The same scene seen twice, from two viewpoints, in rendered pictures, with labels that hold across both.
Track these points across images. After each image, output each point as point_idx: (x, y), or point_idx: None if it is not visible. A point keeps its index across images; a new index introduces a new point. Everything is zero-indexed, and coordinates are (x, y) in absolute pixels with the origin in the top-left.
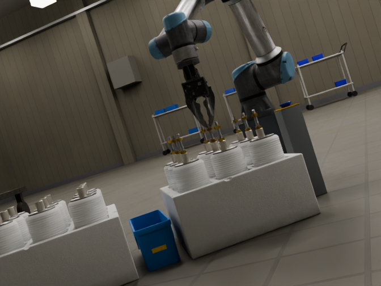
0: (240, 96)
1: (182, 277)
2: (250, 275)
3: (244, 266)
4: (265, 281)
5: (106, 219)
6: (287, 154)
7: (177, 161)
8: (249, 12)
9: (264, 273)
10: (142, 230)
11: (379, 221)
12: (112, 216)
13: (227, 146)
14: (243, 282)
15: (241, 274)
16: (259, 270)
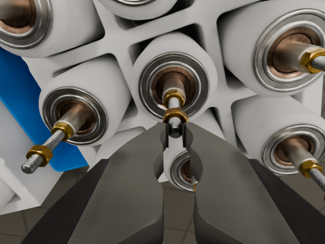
0: None
1: None
2: (181, 208)
3: (177, 192)
4: (189, 220)
5: (22, 205)
6: (317, 97)
7: (17, 17)
8: None
9: (190, 210)
10: (66, 170)
11: (286, 179)
12: (25, 198)
13: (209, 92)
14: (176, 215)
15: (174, 204)
16: (187, 205)
